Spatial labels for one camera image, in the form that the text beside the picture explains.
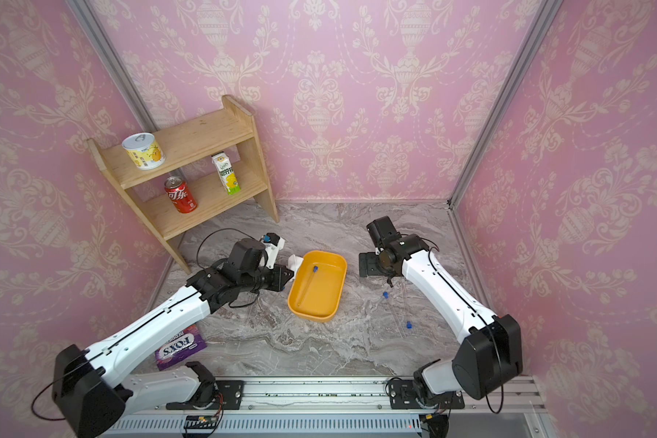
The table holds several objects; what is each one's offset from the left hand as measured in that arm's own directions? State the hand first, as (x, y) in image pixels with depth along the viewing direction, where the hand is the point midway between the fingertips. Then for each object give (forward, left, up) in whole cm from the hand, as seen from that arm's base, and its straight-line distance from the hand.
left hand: (294, 275), depth 77 cm
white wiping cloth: (+3, 0, +1) cm, 4 cm away
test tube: (+13, -4, -18) cm, 22 cm away
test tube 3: (-6, -36, -19) cm, 41 cm away
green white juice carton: (+32, +25, +14) cm, 43 cm away
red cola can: (+21, +36, +11) cm, 43 cm away
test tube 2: (-3, -31, -18) cm, 36 cm away
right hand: (+5, -24, -2) cm, 25 cm away
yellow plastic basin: (+6, -6, -18) cm, 20 cm away
